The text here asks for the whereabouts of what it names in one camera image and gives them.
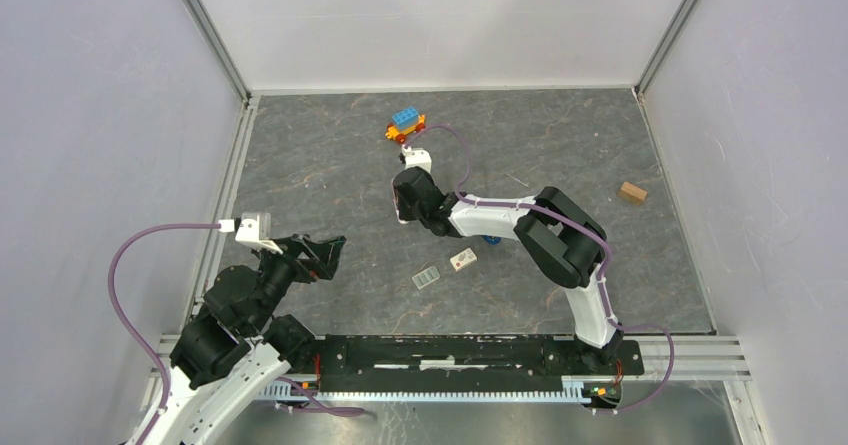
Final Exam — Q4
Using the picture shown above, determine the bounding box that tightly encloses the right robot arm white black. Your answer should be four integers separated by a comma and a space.
392, 166, 623, 373

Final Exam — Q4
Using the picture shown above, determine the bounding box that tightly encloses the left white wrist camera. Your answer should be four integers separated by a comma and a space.
216, 212, 283, 255

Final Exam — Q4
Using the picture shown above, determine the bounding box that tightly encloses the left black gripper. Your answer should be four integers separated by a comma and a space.
247, 230, 346, 332

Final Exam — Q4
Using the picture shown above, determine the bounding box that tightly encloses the small wooden block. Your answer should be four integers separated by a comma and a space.
617, 182, 648, 205

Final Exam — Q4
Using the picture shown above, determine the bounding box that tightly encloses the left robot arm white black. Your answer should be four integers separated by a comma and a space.
129, 220, 346, 444

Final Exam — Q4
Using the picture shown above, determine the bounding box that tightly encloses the white cable duct strip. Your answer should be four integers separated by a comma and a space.
256, 380, 591, 405

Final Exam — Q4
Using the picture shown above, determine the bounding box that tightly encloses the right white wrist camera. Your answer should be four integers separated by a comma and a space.
399, 145, 432, 173

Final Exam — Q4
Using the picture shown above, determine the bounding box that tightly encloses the toy brick car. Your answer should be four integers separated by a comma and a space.
385, 107, 426, 145

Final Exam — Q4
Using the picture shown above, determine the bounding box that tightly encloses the pink white staple remover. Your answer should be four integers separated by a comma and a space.
392, 188, 402, 223

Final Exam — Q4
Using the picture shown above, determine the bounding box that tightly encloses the blue stapler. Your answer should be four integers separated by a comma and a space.
482, 235, 502, 245

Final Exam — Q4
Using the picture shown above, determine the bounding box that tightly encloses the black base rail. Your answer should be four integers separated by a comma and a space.
292, 334, 645, 393

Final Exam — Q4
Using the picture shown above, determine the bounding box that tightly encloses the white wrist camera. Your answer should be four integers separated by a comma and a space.
216, 212, 283, 255
399, 145, 432, 173

